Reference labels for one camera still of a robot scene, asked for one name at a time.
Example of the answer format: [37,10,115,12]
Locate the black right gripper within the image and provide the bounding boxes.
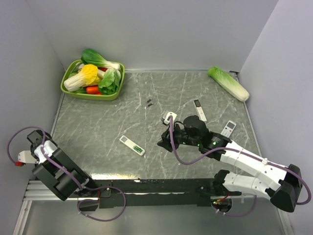
[156,121,201,153]

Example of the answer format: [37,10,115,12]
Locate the green AAA battery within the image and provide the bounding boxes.
[134,146,142,152]
[134,147,143,153]

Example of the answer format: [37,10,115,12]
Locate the long white remote control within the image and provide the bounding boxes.
[119,136,145,156]

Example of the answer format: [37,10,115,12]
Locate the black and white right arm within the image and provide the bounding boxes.
[158,113,303,212]

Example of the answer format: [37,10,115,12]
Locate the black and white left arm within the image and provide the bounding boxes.
[27,130,97,201]

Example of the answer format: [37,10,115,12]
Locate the slim white remote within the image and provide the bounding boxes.
[194,99,207,122]

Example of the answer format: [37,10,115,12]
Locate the small white display remote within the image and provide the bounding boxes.
[221,120,236,138]

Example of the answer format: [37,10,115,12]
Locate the green white napa cabbage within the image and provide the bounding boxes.
[207,67,249,102]

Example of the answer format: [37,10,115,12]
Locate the green leafy toy lettuce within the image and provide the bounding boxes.
[98,69,121,95]

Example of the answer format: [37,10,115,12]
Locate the orange toy carrot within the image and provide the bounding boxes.
[86,86,100,94]

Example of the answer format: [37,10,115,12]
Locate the green plastic basket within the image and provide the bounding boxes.
[61,59,125,101]

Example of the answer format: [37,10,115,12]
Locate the yellow toy napa cabbage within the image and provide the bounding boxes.
[64,64,104,92]

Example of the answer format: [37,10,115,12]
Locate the toy bok choy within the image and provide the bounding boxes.
[81,48,120,70]

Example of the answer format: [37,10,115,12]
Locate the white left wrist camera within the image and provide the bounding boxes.
[15,150,39,166]

